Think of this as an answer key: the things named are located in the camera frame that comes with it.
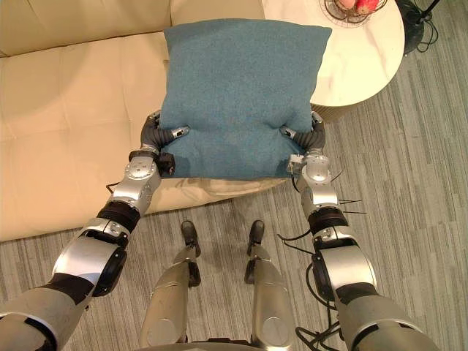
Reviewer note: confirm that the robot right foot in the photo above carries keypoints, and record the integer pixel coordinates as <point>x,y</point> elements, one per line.
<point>256,232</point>

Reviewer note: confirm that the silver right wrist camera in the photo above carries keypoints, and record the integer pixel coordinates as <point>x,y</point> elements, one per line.
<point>295,162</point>

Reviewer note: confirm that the round white marble table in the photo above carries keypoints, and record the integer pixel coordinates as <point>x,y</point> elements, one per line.
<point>358,66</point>

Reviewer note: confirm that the beige leather sofa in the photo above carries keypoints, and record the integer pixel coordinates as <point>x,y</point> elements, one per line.
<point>73,109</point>

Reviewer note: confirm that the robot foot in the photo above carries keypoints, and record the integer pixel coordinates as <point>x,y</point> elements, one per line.
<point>256,232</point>
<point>190,234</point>

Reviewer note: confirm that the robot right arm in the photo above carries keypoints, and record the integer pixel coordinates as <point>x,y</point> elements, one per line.
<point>343,263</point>

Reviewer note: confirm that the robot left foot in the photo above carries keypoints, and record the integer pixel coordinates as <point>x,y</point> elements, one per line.
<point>190,234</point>

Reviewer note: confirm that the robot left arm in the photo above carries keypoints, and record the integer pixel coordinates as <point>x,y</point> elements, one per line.
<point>84,256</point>

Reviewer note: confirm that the large teal cushion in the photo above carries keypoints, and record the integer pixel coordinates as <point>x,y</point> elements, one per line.
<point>237,98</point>

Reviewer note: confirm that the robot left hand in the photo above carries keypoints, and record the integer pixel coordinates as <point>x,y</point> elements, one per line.
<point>151,135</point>

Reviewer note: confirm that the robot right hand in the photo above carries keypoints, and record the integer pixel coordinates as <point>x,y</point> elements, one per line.
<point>314,139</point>

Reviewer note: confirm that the pink peach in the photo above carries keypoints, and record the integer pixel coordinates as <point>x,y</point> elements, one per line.
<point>345,3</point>

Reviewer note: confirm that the red apple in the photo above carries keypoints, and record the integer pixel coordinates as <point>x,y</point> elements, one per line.
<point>366,5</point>

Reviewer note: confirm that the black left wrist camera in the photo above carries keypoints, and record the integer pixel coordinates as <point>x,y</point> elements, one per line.
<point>167,164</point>

